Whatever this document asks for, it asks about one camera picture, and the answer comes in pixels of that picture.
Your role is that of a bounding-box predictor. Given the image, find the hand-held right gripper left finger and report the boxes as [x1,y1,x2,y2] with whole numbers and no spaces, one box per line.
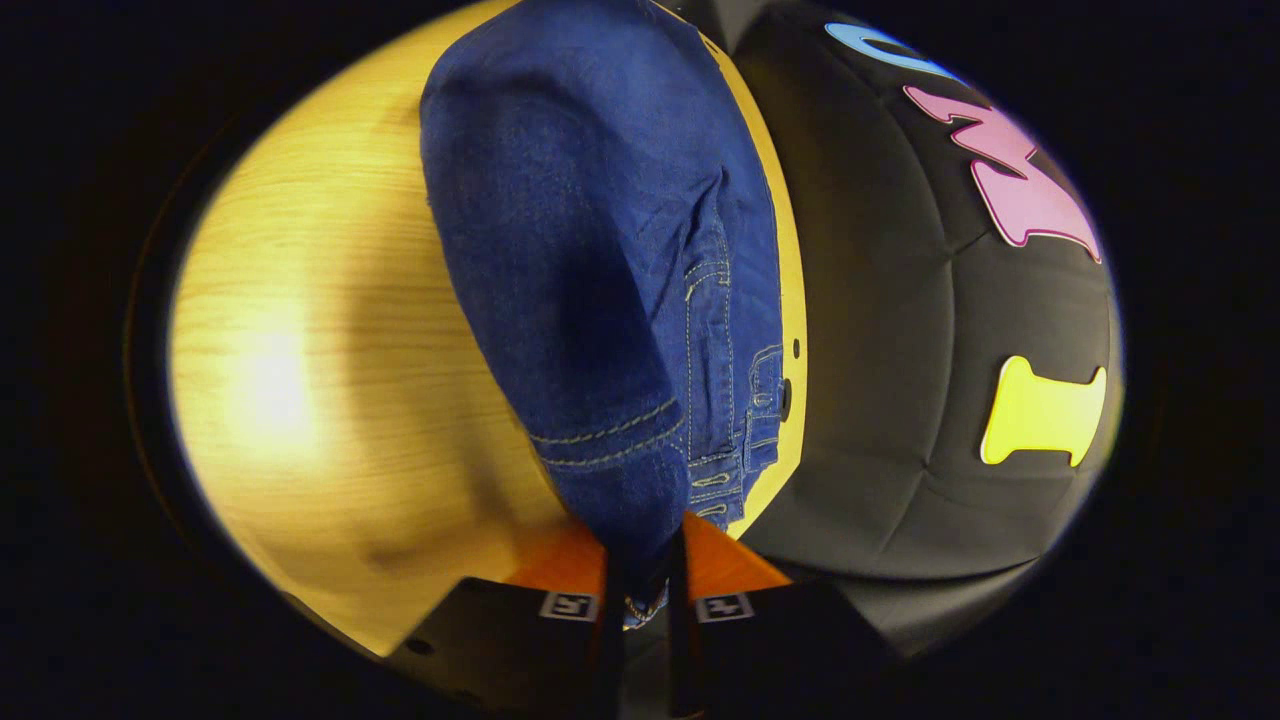
[385,515,629,720]

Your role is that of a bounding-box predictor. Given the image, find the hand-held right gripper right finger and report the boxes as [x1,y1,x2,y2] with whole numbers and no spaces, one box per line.
[665,510,906,720]

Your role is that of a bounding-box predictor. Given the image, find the blue denim jeans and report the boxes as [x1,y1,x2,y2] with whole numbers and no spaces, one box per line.
[420,0,786,629]

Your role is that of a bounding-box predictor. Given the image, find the black backdrop cloth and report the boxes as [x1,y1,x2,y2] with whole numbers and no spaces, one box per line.
[665,0,1123,661]

